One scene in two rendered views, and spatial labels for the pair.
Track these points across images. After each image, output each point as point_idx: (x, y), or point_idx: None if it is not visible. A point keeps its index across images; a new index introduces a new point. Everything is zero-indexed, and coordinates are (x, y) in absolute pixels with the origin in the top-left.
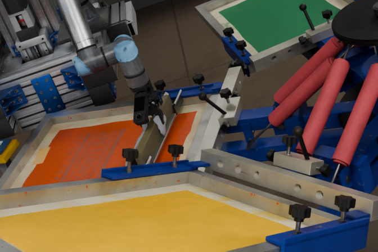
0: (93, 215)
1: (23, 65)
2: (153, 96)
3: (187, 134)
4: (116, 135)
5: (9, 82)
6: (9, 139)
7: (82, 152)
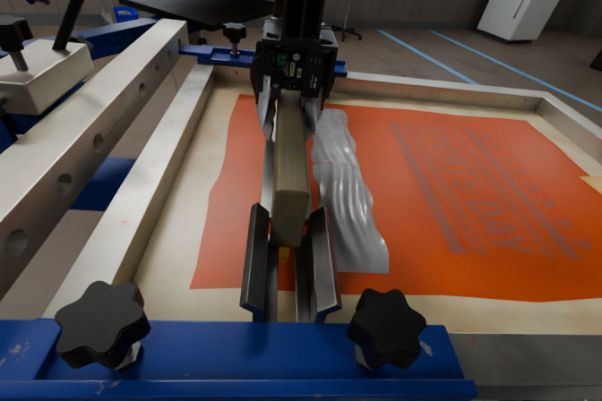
0: None
1: None
2: (270, 26)
3: (219, 182)
4: (459, 226)
5: None
6: None
7: (503, 186)
